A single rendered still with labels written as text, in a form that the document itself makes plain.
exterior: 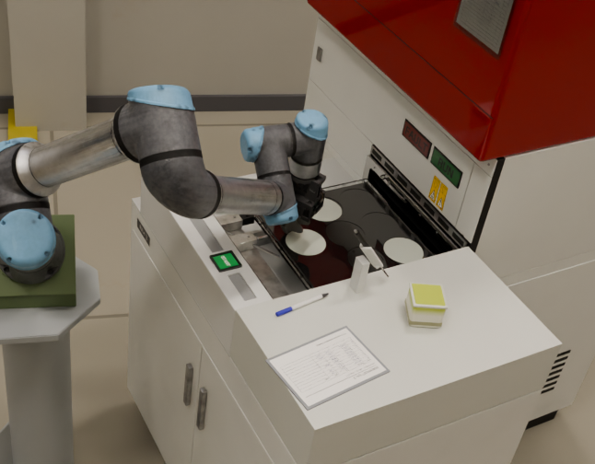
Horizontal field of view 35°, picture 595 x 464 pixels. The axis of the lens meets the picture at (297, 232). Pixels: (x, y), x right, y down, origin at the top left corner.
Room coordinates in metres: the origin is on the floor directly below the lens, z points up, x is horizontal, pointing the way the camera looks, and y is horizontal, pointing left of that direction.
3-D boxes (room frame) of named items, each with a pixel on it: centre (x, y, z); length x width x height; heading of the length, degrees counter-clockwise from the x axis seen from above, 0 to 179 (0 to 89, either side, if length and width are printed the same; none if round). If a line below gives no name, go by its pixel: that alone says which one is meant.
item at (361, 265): (1.60, -0.16, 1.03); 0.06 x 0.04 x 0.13; 124
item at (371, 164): (1.99, -0.28, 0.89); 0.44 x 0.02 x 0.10; 34
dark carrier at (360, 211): (1.86, -0.12, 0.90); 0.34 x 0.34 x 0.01; 34
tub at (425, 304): (1.53, -0.30, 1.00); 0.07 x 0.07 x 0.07; 8
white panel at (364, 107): (2.15, -0.19, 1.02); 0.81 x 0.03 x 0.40; 34
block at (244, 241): (1.76, 0.14, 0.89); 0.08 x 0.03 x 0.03; 124
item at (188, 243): (1.71, 0.22, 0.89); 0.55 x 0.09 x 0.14; 34
